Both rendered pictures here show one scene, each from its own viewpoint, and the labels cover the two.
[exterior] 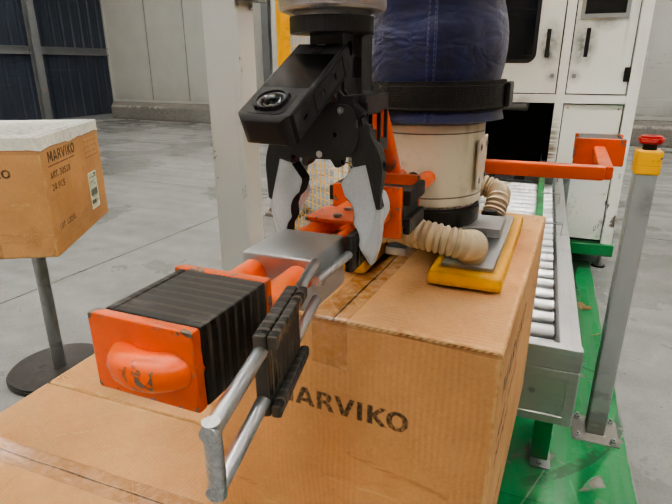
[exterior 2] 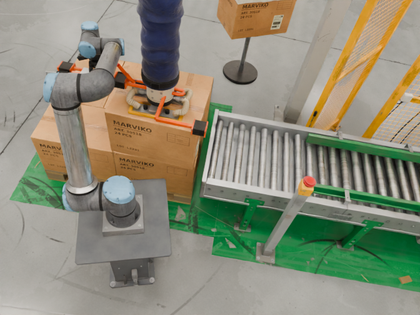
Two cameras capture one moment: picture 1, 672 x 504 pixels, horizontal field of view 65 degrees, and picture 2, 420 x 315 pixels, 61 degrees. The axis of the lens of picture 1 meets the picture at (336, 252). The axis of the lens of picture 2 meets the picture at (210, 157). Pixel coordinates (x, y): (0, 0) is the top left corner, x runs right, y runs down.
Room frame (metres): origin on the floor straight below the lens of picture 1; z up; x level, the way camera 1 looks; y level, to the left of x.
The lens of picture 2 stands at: (0.61, -1.80, 2.61)
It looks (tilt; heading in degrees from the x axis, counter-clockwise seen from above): 53 degrees down; 69
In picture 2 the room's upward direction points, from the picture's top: 11 degrees clockwise
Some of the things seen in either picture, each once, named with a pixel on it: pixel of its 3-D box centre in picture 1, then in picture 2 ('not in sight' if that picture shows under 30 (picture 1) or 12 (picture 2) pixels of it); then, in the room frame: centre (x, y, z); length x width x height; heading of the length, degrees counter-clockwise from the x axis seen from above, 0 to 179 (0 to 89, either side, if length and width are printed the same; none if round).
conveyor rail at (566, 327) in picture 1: (558, 243); (366, 217); (2.18, -0.97, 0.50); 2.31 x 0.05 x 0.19; 159
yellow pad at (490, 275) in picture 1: (482, 235); (156, 110); (0.81, -0.24, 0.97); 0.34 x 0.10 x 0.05; 157
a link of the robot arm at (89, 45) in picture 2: not in sight; (90, 45); (0.47, -0.11, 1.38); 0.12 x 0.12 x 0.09; 82
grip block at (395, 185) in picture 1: (377, 202); (120, 80); (0.61, -0.05, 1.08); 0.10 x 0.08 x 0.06; 67
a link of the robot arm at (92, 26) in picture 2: not in sight; (90, 34); (0.48, 0.00, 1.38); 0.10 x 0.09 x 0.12; 82
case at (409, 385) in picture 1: (402, 349); (159, 121); (0.84, -0.12, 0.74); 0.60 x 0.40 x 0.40; 155
